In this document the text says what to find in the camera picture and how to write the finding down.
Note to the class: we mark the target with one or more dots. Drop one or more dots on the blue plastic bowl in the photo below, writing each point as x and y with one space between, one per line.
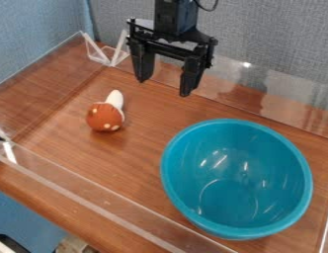
237 179

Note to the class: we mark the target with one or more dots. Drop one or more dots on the clear acrylic back panel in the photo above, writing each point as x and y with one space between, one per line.
270 94

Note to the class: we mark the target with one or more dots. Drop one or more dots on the clear acrylic corner bracket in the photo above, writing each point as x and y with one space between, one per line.
107 55

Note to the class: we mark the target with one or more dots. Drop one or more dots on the clear acrylic left panel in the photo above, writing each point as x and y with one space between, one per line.
38 90

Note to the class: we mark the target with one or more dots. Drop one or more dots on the clear acrylic panel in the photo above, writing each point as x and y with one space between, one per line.
270 94
38 90
38 181

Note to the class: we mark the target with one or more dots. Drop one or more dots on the red toy mushroom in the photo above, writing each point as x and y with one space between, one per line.
105 115

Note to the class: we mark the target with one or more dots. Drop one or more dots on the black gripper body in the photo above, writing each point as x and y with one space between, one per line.
173 37

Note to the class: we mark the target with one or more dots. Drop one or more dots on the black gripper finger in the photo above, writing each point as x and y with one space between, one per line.
190 76
143 60

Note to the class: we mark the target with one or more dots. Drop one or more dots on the clear acrylic front panel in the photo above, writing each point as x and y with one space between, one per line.
38 181

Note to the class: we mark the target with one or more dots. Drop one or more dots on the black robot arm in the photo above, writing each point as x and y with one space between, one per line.
177 8

